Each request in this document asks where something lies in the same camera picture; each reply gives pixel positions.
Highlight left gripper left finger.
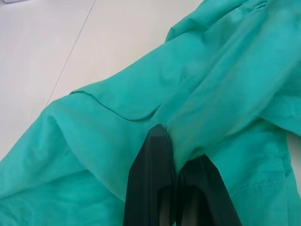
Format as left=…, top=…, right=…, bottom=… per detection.
left=124, top=123, right=177, bottom=226

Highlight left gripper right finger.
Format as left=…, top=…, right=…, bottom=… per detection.
left=175, top=153, right=243, bottom=226

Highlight green shorts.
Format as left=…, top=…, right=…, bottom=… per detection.
left=0, top=0, right=301, bottom=226

